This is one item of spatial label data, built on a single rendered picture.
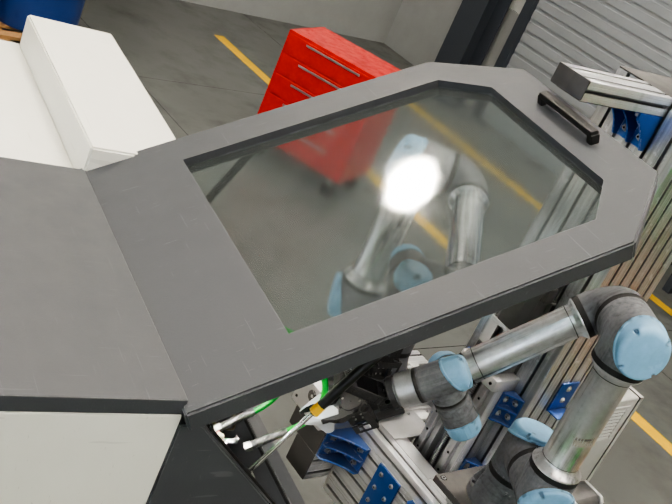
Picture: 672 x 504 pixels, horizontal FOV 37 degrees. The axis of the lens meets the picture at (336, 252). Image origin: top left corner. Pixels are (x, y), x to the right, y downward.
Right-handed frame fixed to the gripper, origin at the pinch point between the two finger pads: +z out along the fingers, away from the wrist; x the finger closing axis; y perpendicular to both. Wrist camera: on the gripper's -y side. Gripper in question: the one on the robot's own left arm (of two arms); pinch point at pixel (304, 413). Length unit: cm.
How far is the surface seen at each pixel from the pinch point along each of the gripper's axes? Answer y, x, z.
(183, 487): -36, -40, 6
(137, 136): -53, 41, 14
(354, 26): 335, 788, 74
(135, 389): -58, -38, 2
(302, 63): 144, 405, 56
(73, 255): -62, -6, 16
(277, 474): 22.2, 4.4, 16.6
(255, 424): 21.5, 20.5, 22.2
